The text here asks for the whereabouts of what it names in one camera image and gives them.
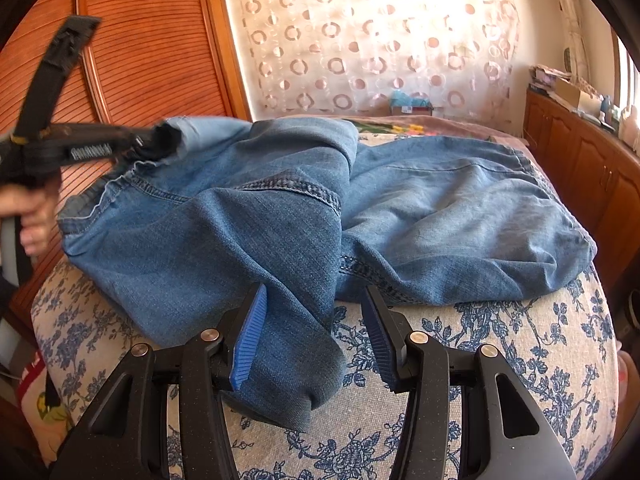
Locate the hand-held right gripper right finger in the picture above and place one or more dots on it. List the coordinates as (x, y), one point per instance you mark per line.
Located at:
(382, 345)

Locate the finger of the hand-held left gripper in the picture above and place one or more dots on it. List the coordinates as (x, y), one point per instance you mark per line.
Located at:
(90, 142)
(50, 80)

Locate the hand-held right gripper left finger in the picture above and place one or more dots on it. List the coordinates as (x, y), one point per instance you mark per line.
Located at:
(247, 345)

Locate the blue denim pants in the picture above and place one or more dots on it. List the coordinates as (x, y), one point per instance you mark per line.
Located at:
(250, 240)

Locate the person's left hand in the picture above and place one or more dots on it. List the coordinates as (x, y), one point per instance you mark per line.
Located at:
(37, 220)

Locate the wooden louvred wardrobe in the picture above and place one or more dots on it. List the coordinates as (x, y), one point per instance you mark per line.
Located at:
(150, 35)

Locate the colourful flower blanket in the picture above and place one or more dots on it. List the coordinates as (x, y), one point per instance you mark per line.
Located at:
(450, 127)

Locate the cardboard box with blue cloth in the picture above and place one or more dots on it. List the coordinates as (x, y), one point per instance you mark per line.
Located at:
(410, 102)

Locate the black round bin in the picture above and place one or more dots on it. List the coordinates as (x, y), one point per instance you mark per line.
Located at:
(631, 305)

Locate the wooden cabinet row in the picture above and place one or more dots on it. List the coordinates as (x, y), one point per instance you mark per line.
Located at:
(575, 150)

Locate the sheer circle-patterned curtain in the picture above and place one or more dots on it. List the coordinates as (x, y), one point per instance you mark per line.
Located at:
(375, 35)

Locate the stack of papers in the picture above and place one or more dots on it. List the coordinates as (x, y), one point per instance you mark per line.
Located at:
(547, 76)

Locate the open cardboard box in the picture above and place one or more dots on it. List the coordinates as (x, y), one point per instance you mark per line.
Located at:
(575, 92)

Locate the white plastic bottle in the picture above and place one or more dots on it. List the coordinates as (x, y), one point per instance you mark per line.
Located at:
(627, 125)

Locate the white lace window curtain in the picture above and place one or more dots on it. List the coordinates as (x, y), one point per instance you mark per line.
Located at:
(570, 10)

